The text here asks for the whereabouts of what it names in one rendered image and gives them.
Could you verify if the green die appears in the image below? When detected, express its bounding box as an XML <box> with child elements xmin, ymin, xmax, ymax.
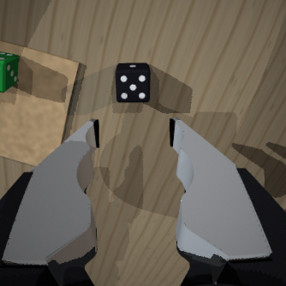
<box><xmin>0</xmin><ymin>51</ymin><xmax>19</xmax><ymax>92</ymax></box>

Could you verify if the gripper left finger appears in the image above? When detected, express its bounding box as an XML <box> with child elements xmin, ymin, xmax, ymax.
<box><xmin>0</xmin><ymin>119</ymin><xmax>99</xmax><ymax>286</ymax></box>

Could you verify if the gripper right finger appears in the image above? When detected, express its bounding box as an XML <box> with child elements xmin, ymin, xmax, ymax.
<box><xmin>170</xmin><ymin>117</ymin><xmax>286</xmax><ymax>286</ymax></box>

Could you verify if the black die with white pips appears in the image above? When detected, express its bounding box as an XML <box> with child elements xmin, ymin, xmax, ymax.
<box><xmin>116</xmin><ymin>63</ymin><xmax>151</xmax><ymax>103</ymax></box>

